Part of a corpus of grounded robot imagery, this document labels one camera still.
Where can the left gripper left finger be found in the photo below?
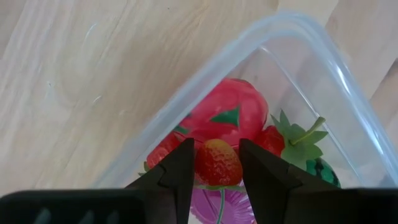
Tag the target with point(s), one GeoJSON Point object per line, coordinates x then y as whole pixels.
{"type": "Point", "coordinates": [180, 174]}

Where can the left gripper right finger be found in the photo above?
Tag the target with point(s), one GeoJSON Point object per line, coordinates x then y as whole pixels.
{"type": "Point", "coordinates": [264, 180]}

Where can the red strawberry with thin stem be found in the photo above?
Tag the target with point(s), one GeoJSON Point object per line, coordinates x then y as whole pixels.
{"type": "Point", "coordinates": [217, 161]}

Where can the purple white-striped toy onion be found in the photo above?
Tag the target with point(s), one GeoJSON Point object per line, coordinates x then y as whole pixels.
{"type": "Point", "coordinates": [205, 208]}

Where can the red strawberry with leafy top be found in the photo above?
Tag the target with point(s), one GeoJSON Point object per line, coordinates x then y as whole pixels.
{"type": "Point", "coordinates": [295, 146]}

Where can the green toy watermelon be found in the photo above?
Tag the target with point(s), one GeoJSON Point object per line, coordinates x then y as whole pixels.
{"type": "Point", "coordinates": [323, 172]}

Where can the red toy dragon fruit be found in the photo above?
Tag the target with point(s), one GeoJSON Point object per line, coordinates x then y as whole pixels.
{"type": "Point", "coordinates": [227, 99]}

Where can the clear plastic tupperware container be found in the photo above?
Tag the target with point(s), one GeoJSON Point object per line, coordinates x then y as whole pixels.
{"type": "Point", "coordinates": [311, 77]}

